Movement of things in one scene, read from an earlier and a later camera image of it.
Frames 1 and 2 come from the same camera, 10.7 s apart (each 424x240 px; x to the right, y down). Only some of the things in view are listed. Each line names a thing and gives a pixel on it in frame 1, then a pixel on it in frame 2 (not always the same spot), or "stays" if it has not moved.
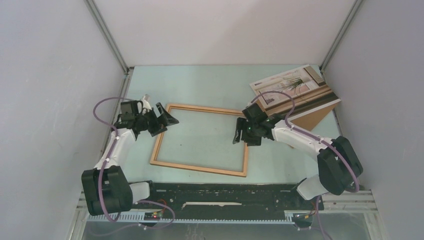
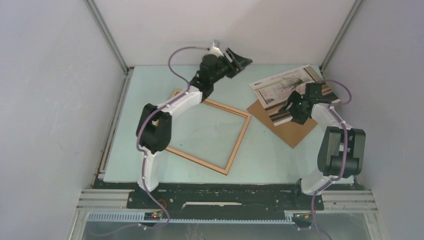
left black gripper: [164, 117] -> [238, 64]
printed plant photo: [307, 89] stays
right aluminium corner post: [354, 9] stays
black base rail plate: [201, 198] stays
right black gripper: [256, 141] -> [294, 98]
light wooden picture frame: [154, 154] -> [246, 122]
